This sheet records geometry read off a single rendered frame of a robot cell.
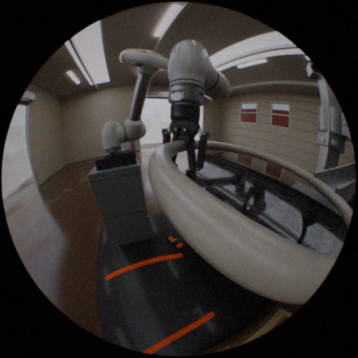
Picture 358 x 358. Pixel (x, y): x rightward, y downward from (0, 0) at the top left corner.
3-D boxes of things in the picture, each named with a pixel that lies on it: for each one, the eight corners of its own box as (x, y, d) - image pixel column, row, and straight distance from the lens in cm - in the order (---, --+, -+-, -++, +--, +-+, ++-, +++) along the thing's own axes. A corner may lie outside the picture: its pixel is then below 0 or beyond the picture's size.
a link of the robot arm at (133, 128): (119, 136, 115) (139, 133, 122) (124, 146, 102) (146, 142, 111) (137, 49, 96) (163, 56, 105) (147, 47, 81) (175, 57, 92)
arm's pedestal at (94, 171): (114, 250, 132) (79, 178, 86) (113, 219, 165) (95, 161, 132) (159, 240, 127) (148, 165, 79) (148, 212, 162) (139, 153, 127)
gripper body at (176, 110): (163, 104, 30) (161, 139, 30) (194, 101, 26) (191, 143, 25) (179, 108, 36) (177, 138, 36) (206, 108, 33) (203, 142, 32)
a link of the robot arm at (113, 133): (102, 149, 108) (99, 125, 109) (121, 145, 111) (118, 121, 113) (104, 149, 92) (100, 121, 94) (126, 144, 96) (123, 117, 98)
